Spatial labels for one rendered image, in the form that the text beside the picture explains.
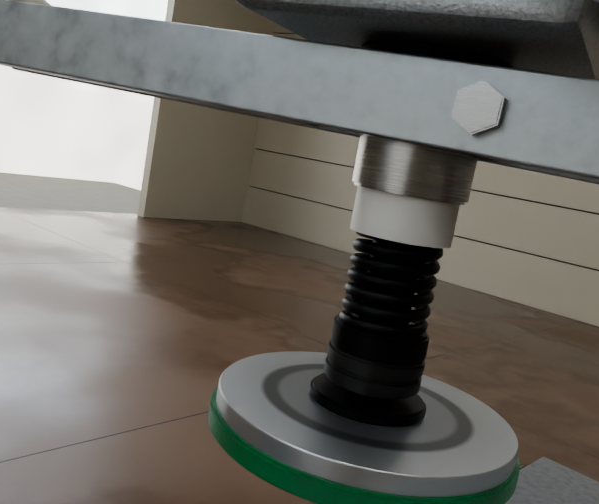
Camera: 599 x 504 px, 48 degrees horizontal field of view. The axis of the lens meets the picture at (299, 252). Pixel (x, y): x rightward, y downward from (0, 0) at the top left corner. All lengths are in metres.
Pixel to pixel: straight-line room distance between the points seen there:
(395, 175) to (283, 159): 8.24
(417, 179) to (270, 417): 0.18
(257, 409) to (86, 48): 0.29
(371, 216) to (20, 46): 0.31
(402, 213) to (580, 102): 0.12
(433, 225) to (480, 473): 0.15
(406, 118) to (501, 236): 6.61
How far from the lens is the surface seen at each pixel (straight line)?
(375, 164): 0.44
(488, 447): 0.47
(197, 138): 8.39
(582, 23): 0.36
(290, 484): 0.41
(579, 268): 6.74
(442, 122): 0.40
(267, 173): 8.83
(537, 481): 0.60
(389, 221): 0.43
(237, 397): 0.46
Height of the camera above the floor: 1.10
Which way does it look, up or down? 9 degrees down
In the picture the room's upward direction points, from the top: 10 degrees clockwise
